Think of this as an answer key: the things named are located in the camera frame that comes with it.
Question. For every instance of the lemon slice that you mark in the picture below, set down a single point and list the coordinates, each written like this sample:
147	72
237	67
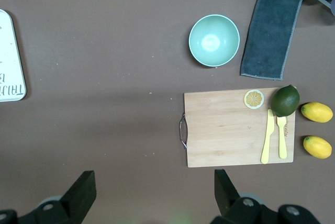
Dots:
254	99

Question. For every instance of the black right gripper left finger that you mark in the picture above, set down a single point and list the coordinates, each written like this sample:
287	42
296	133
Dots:
81	195

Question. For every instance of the wooden cutting board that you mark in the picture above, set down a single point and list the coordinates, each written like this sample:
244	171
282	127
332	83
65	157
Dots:
222	129

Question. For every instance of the yellow plastic fork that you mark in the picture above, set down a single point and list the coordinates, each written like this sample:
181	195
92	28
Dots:
282	140

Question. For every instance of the blue round ball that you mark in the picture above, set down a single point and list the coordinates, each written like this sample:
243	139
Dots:
333	6

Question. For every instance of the cream tray with bear print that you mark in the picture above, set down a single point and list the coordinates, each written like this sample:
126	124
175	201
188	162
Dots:
10	59

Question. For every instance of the yellow plastic knife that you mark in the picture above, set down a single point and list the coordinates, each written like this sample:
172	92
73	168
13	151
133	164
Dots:
268	135

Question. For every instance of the yellow lemon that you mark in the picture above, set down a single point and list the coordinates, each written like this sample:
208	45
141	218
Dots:
317	146
316	112

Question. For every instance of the dark green avocado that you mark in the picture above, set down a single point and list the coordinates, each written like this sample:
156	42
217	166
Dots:
285	101

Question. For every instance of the dark grey cloth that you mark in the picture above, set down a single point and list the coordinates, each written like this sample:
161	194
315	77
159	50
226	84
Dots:
269	35

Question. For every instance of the mint green bowl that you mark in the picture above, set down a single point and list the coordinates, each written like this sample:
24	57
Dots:
214	40

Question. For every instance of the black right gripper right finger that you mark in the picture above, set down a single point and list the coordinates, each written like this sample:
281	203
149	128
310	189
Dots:
225	192

